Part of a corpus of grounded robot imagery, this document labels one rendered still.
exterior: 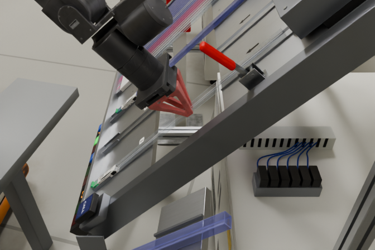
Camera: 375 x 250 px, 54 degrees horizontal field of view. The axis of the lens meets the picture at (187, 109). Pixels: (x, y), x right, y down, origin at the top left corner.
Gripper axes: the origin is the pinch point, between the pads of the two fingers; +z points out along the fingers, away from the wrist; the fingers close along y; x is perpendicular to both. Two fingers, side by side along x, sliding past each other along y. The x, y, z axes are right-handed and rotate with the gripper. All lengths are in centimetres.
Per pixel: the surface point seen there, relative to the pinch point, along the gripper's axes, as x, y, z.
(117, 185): 20.7, -4.6, 2.7
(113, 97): 29.5, 30.6, 1.8
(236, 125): -8.9, -9.9, 1.0
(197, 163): 0.9, -10.0, 3.6
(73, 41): 127, 194, 12
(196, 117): 58, 106, 72
